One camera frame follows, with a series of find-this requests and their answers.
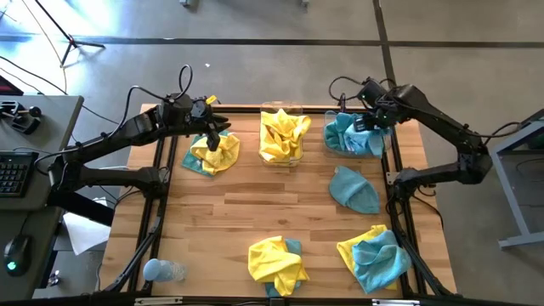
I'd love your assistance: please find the grey metal table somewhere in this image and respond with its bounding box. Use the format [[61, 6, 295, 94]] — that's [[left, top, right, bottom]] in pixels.
[[468, 108, 544, 250]]

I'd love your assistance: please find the black tripod stand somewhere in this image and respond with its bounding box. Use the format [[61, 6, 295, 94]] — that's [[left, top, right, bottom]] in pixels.
[[33, 0, 106, 68]]

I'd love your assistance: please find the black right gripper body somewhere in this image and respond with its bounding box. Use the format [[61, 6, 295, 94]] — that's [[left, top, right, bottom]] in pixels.
[[365, 105, 397, 130]]

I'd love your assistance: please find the black monitor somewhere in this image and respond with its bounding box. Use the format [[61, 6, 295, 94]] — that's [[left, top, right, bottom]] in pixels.
[[0, 75, 26, 97]]

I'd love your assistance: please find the clear plastic water bottle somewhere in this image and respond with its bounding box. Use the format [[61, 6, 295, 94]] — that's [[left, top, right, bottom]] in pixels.
[[142, 258, 189, 284]]

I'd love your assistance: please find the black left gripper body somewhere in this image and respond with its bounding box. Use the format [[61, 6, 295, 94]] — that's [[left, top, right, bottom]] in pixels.
[[188, 101, 216, 131]]

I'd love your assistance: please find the dark teal microfiber towel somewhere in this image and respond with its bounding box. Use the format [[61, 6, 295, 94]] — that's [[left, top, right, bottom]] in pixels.
[[181, 129, 239, 179], [323, 112, 354, 152]]

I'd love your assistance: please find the clear plastic basket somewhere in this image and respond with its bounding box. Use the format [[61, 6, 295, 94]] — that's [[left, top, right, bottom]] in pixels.
[[258, 100, 305, 167], [322, 109, 394, 161]]

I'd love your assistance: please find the grey desk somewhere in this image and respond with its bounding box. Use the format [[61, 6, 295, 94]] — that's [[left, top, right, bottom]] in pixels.
[[0, 95, 85, 301]]

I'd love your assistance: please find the black metal table frame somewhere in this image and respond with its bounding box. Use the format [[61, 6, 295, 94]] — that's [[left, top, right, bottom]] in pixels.
[[103, 105, 459, 298]]

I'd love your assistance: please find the black desk support beam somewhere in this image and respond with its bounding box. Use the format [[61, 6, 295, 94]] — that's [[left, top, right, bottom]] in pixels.
[[45, 186, 116, 227]]

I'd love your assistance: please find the black keyboard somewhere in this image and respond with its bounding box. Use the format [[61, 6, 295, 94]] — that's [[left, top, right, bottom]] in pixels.
[[0, 150, 40, 200]]

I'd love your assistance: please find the silver metal bracket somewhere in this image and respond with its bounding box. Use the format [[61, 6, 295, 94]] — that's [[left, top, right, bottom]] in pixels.
[[371, 298, 421, 306], [133, 296, 184, 306]]

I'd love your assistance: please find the black desk mount clamp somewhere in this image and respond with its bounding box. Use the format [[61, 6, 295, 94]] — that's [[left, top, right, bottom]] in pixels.
[[0, 99, 43, 135]]

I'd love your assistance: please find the white paper sheet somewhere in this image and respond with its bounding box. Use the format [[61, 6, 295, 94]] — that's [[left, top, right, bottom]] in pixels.
[[62, 199, 112, 256]]

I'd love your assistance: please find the black computer mouse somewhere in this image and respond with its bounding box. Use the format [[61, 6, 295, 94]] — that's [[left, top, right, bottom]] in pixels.
[[3, 233, 33, 278]]

